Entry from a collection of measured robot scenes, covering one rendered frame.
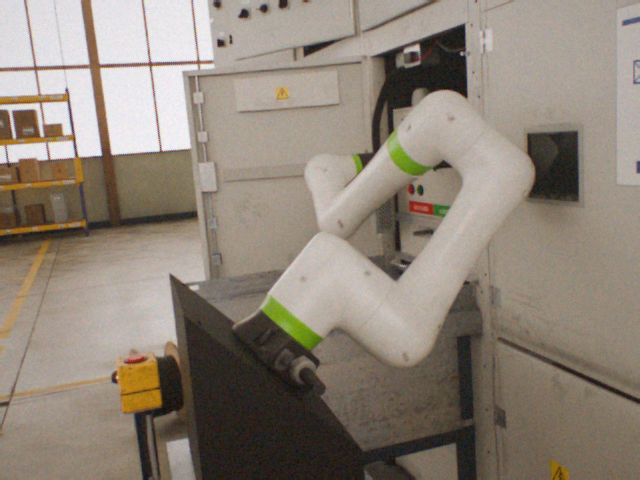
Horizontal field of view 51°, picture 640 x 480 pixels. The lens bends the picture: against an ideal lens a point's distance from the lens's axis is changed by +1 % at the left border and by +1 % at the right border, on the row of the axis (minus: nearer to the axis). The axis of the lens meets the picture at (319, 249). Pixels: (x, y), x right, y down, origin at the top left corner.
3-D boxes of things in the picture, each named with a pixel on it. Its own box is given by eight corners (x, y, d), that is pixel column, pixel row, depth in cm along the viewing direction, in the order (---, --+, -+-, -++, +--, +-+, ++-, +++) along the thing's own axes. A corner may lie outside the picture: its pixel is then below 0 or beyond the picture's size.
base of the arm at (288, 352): (334, 424, 105) (358, 394, 105) (266, 375, 98) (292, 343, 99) (279, 360, 128) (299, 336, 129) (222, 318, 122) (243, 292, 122)
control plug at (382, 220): (376, 234, 215) (372, 180, 212) (370, 232, 220) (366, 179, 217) (398, 231, 218) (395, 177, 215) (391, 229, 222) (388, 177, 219)
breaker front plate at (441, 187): (477, 281, 180) (470, 100, 172) (398, 255, 225) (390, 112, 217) (481, 280, 180) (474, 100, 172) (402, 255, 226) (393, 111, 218)
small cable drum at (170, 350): (131, 416, 340) (121, 341, 334) (173, 405, 350) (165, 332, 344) (151, 445, 306) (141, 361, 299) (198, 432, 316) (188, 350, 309)
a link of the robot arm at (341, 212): (421, 131, 149) (380, 127, 143) (437, 178, 145) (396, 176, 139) (340, 208, 177) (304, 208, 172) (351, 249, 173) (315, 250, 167)
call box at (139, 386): (122, 416, 136) (116, 368, 134) (120, 402, 144) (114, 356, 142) (163, 407, 139) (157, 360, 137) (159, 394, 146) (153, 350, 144)
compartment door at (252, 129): (209, 281, 243) (186, 72, 231) (382, 269, 240) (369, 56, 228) (205, 285, 237) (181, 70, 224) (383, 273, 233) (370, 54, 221)
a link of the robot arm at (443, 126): (478, 143, 127) (496, 109, 135) (428, 98, 126) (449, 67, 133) (421, 190, 141) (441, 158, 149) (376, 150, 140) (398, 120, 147)
